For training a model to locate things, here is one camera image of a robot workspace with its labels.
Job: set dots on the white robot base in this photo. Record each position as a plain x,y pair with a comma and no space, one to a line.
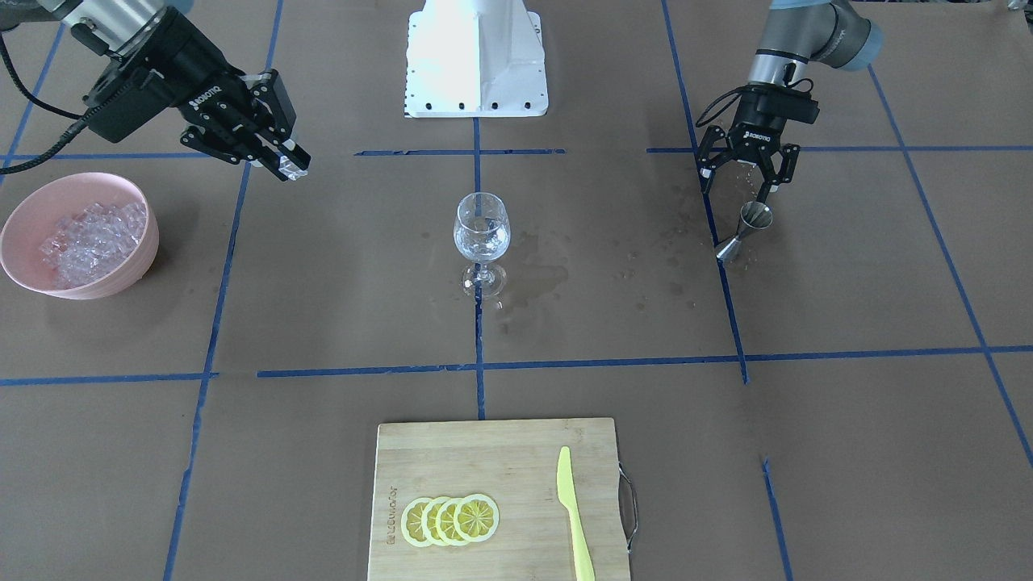
475,59

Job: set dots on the pile of ice cubes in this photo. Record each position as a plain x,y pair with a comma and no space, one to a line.
88,245

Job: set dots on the ice cube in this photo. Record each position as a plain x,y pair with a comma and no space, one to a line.
289,170

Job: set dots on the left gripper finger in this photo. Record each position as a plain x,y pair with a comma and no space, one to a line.
711,154
773,178

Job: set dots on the clear wine glass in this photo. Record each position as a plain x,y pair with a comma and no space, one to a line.
482,233

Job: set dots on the pink bowl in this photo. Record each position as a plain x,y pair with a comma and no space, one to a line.
33,221

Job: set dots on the steel cocktail jigger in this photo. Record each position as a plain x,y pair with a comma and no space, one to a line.
753,217

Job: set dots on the yellow plastic knife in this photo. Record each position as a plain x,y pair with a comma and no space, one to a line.
566,493

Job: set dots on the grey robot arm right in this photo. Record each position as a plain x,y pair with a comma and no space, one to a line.
105,27

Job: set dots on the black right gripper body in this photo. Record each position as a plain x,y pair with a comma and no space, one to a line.
179,66

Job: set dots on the bamboo cutting board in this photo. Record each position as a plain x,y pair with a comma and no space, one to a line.
497,500

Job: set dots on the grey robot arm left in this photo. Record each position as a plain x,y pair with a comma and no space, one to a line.
796,33

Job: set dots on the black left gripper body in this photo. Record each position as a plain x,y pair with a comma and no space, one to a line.
759,123

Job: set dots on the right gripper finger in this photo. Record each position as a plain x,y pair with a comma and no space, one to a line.
274,139
267,158

